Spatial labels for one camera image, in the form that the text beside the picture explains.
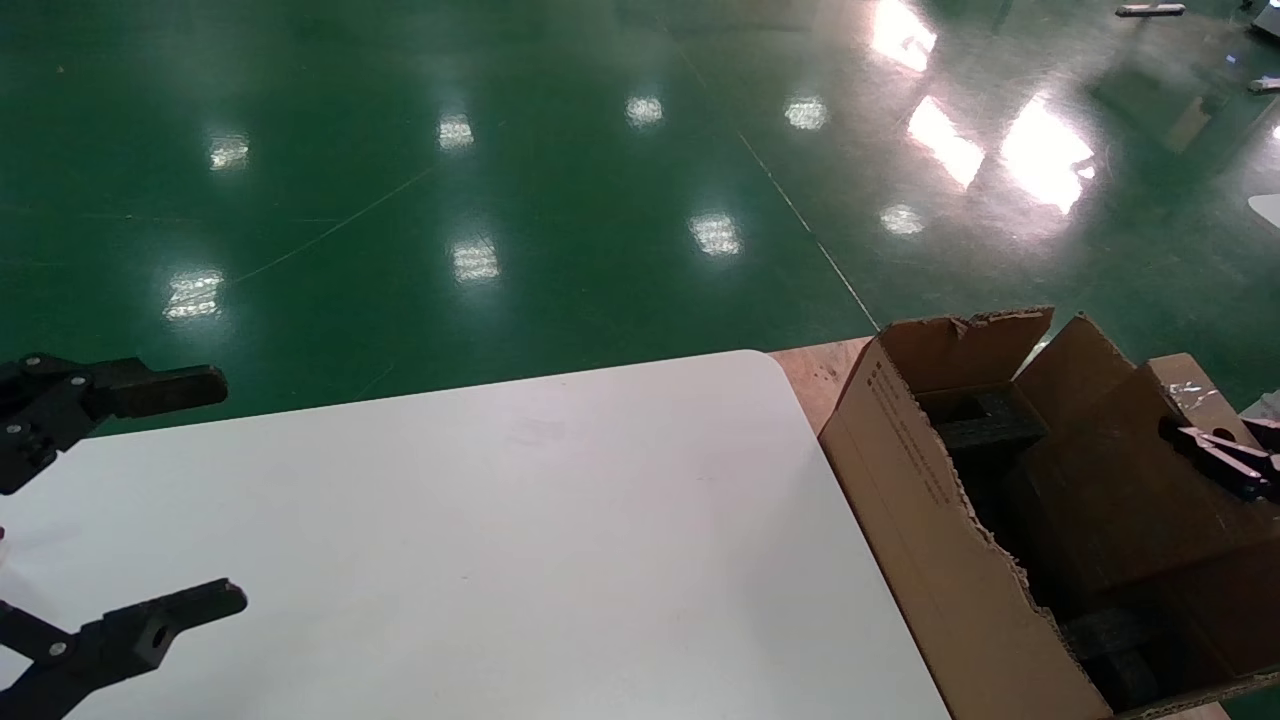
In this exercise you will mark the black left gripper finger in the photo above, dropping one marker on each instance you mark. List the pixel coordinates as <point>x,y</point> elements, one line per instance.
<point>150,390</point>
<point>130,635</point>

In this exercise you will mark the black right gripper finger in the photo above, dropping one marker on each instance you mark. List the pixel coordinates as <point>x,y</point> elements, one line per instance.
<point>1266,433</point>
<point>1235,462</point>

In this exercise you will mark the big open cardboard box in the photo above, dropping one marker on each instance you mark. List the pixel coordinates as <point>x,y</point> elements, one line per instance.
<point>900,470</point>

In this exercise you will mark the white flat object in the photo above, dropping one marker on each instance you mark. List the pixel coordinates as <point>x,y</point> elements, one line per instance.
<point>1268,210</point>

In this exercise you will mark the small grey floor object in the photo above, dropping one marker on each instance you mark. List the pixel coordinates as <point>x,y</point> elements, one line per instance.
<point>1266,86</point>

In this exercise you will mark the grey flat bar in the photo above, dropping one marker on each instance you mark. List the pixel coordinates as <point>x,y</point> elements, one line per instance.
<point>1150,10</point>

